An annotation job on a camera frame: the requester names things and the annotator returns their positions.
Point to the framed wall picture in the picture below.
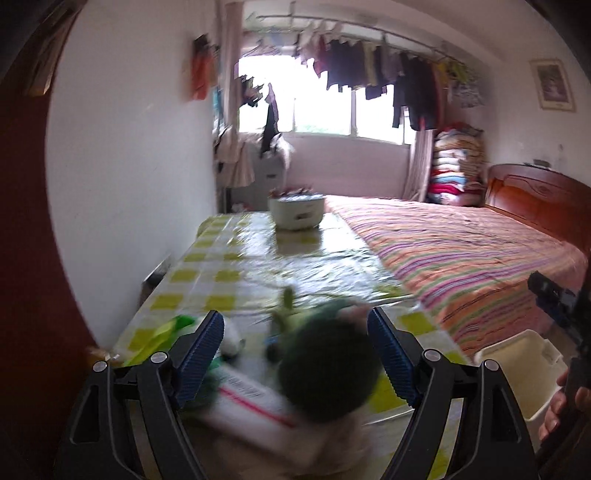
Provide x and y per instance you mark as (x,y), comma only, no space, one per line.
(552,85)

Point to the white box with red stripe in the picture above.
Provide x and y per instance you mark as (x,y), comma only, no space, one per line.
(249,397)

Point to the person's right hand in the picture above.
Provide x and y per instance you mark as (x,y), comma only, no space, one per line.
(554,412)

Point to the window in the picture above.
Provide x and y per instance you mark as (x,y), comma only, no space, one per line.
(323,110)

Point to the striped bed sheet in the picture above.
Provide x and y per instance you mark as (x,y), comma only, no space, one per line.
(452,258)

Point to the green plastic wrapper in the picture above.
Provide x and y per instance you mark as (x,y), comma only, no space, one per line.
(159,334)

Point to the pink curtain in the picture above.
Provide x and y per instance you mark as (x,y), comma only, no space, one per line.
(418,166)

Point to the orange wall hanging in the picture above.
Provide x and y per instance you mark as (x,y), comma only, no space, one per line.
(203,69)

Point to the white plastic bin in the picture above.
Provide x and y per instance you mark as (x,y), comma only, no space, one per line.
(517,369)

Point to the row of hanging clothes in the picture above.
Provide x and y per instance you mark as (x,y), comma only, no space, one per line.
(392,69)

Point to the wooden bed headboard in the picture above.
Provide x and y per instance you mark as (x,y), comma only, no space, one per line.
(540,198)

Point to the stack of folded blankets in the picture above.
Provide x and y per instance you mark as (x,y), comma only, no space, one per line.
(457,161)

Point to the white tissue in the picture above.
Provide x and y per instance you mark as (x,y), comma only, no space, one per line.
(232,339)

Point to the checkered plastic tablecloth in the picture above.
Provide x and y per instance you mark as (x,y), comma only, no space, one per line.
(221,258)

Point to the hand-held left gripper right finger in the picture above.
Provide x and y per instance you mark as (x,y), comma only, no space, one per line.
(392,360)

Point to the dark red wooden door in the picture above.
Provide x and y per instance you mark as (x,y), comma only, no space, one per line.
(27,277)

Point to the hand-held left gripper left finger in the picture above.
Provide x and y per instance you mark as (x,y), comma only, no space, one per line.
(203,355)

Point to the white rice cooker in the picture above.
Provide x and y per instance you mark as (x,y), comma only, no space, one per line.
(295,212)

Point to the beige hanging cloths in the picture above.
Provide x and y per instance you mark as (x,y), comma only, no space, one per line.
(233,159)

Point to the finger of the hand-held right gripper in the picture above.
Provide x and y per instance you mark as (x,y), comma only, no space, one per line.
(549,295)

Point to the black hanging garment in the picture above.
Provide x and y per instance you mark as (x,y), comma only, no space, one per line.
(271,120)

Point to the metal clothes rail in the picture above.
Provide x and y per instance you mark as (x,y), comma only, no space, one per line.
(323,22)

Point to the white washing machine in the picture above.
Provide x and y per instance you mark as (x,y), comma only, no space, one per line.
(272,168)

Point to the dark green round object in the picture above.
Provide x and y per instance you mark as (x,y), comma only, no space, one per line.
(328,364)

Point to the pale sheer curtain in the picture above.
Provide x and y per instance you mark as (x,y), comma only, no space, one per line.
(232,60)

